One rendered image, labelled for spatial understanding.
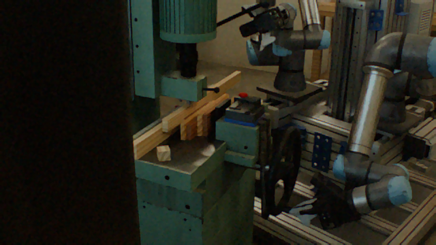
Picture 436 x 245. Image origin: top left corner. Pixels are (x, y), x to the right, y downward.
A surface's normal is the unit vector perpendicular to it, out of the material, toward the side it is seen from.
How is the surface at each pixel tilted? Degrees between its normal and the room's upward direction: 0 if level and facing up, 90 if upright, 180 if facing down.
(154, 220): 90
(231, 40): 90
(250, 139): 90
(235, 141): 90
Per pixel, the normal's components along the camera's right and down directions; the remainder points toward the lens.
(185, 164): 0.01, -0.92
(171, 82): -0.43, 0.36
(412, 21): -0.69, 0.28
